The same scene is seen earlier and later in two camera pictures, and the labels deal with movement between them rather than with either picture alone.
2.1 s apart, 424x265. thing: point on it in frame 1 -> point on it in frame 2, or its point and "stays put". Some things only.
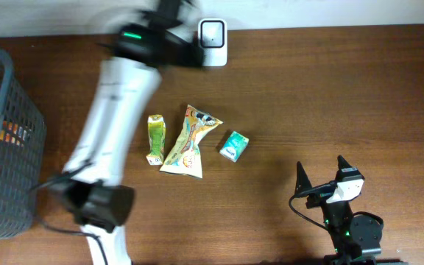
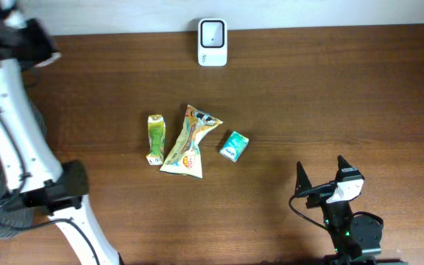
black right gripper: (302, 182) stays put
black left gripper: (196, 59) -> (46, 46)
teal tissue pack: (234, 146) stays put
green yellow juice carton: (157, 136) stays put
